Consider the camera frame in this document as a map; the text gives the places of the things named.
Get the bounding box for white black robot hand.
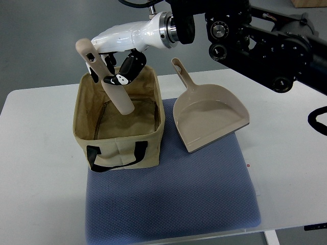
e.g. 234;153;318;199
91;12;179;86

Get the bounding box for beige hand broom black bristles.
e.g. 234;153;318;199
75;38;135;115

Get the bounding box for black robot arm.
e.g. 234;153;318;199
169;1;326;93

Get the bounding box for beige plastic dustpan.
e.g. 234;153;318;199
172;58;250;153

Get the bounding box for blue textured mat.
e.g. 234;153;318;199
85;99;261;244

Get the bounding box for wooden box corner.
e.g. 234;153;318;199
291;0;327;8

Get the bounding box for white table leg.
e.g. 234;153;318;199
264;230;280;245

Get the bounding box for black table control panel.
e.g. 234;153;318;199
303;223;327;231

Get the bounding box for beige fabric bag black handles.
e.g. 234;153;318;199
73;65;165;173

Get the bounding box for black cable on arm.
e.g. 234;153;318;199
307;106;327;136

